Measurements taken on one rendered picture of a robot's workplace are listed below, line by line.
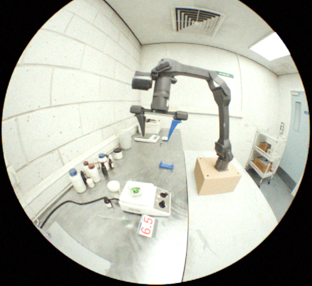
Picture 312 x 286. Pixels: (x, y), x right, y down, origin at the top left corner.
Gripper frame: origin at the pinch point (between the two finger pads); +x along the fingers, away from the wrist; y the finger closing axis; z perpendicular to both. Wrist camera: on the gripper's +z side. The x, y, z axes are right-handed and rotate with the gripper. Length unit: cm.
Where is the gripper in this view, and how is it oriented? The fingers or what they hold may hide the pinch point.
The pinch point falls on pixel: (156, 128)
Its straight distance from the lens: 34.3
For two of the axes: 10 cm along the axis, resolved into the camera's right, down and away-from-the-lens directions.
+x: -1.3, 9.9, 1.0
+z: 1.1, -0.9, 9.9
